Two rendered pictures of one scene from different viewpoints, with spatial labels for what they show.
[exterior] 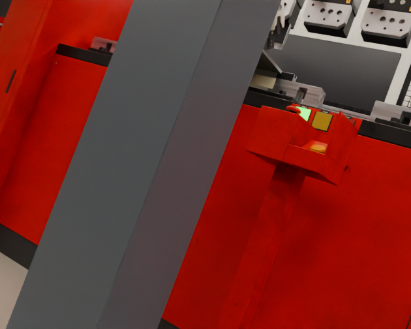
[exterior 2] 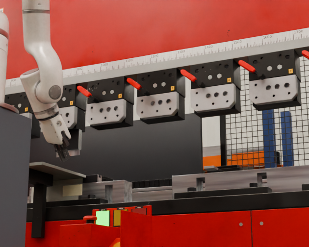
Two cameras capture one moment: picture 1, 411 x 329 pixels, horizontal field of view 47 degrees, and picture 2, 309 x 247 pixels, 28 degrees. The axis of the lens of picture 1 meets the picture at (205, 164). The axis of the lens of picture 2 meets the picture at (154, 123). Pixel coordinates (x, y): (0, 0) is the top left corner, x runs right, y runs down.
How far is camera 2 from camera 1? 57 cm
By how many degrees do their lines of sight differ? 14
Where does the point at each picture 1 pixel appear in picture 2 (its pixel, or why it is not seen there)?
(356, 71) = (167, 141)
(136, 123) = not seen: outside the picture
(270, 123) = (70, 238)
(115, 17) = not seen: outside the picture
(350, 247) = not seen: outside the picture
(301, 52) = (112, 139)
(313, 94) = (119, 188)
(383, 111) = (181, 183)
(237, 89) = (14, 233)
